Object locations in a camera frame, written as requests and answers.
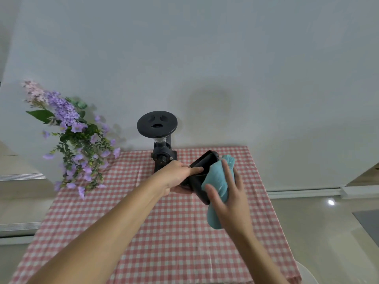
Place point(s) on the person's right hand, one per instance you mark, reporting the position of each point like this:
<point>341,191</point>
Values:
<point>234,209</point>

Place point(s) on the person's left hand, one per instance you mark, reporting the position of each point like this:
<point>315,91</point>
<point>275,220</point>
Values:
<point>171,175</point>

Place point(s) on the person's right thumb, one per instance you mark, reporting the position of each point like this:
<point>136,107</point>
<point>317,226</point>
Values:
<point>213,195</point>

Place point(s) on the person's left thumb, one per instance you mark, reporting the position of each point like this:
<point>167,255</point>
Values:
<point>194,170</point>

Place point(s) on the black plastic grinder container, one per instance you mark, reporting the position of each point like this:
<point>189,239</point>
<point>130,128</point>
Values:
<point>196,186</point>

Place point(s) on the light blue cleaning cloth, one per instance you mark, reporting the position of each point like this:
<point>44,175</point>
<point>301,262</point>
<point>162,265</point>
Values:
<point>216,175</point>

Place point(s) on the person's right forearm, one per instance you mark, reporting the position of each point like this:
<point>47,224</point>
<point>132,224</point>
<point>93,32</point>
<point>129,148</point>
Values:
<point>257,257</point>

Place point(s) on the person's left forearm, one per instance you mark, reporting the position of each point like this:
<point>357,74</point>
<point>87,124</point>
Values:
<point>103,233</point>

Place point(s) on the red checked tablecloth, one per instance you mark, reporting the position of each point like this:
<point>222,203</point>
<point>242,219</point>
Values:
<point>177,236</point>

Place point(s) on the black coffee grinder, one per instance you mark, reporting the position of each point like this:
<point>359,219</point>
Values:
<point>157,124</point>

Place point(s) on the white baseboard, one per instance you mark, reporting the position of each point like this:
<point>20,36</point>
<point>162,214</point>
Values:
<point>308,193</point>

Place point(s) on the purple artificial flower bouquet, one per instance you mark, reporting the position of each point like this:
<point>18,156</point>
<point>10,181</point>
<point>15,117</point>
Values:
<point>77,138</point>

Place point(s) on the white round stool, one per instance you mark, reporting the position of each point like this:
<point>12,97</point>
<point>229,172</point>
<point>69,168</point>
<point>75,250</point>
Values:
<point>309,276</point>

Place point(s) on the grey floor mat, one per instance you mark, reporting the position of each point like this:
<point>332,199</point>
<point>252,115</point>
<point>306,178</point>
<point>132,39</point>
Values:
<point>368,226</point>

